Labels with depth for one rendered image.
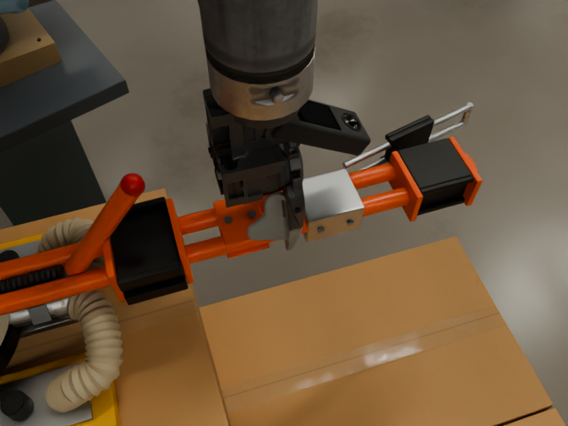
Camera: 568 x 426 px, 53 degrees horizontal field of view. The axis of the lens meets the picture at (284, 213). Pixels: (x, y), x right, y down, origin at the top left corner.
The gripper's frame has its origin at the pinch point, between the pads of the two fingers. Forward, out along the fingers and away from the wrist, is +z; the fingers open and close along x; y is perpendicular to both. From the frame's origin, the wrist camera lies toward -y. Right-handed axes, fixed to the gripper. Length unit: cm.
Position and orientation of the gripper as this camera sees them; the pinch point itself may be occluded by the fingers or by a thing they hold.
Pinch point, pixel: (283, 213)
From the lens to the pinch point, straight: 67.0
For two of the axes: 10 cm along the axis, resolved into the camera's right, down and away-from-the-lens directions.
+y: -9.6, 2.4, -1.7
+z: 0.0, 5.7, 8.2
